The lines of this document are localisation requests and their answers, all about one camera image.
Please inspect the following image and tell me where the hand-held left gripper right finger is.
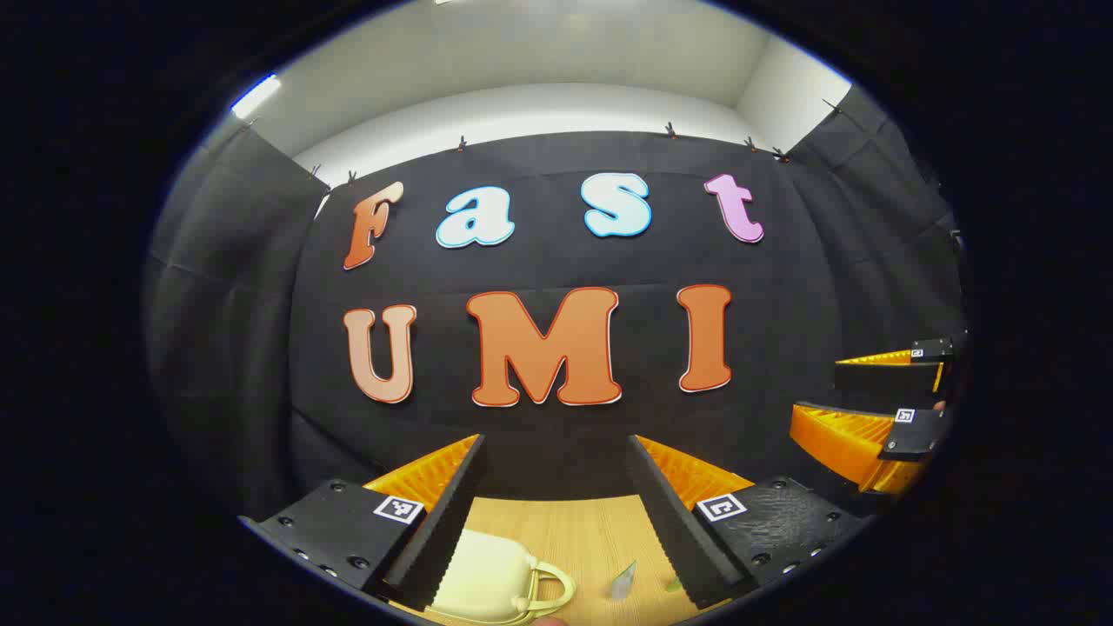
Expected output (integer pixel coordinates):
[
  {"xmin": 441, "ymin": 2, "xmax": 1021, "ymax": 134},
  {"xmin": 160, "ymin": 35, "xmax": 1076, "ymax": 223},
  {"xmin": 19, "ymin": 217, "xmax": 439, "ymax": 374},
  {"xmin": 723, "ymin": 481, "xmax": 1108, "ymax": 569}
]
[{"xmin": 626, "ymin": 433, "xmax": 875, "ymax": 611}]

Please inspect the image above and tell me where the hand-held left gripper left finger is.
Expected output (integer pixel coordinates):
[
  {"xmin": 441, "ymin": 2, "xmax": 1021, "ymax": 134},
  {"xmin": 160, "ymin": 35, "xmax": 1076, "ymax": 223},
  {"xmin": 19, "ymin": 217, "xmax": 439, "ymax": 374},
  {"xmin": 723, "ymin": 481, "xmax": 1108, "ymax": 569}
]
[{"xmin": 239, "ymin": 433, "xmax": 488, "ymax": 614}]

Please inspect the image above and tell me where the pale yellow suitcase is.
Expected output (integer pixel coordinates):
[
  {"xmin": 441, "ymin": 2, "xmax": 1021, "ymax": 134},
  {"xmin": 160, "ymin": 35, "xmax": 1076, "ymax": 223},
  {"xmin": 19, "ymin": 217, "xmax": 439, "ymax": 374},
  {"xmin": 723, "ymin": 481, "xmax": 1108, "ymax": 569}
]
[{"xmin": 426, "ymin": 528, "xmax": 577, "ymax": 625}]

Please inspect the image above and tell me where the ceiling light strip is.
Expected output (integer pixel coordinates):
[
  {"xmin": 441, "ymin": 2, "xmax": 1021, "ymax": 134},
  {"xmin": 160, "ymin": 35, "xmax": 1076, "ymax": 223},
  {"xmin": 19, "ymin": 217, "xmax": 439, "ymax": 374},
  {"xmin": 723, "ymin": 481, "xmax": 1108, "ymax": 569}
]
[{"xmin": 230, "ymin": 74, "xmax": 283, "ymax": 120}]

